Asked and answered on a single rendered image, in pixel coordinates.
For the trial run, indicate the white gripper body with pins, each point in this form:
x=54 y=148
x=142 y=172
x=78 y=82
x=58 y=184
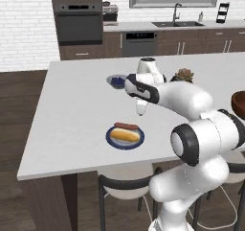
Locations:
x=141 y=107

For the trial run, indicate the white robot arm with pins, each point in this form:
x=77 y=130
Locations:
x=188 y=97

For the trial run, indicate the brown sausage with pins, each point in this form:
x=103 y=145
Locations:
x=126 y=126

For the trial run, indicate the yellow hot dog bun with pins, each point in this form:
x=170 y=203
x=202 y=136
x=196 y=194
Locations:
x=124 y=135

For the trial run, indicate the brown wooden bowl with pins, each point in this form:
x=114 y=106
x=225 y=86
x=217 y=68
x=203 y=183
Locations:
x=240 y=104

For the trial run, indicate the succulent in dark pot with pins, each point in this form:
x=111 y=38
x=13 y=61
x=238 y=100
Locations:
x=184 y=74

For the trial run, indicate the dark grey dishwasher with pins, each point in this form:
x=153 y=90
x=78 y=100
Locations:
x=139 y=44

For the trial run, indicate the brown lower cupboard run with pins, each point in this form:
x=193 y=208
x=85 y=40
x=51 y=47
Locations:
x=197 y=43

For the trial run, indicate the dark sink basin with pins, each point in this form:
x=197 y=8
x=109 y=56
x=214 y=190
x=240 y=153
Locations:
x=177 y=24

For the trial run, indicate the silver coffee machine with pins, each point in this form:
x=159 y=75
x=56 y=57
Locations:
x=110 y=15

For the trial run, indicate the dark tap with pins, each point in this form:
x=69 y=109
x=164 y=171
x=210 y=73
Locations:
x=175 y=12

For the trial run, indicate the grey built-in oven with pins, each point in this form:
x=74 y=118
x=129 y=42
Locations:
x=78 y=25

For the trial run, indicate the pale soap dispenser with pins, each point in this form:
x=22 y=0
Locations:
x=200 y=17

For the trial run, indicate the black and white rack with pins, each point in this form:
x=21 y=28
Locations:
x=223 y=12

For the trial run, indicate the dark wood island base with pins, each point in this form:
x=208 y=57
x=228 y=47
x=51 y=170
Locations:
x=48 y=203

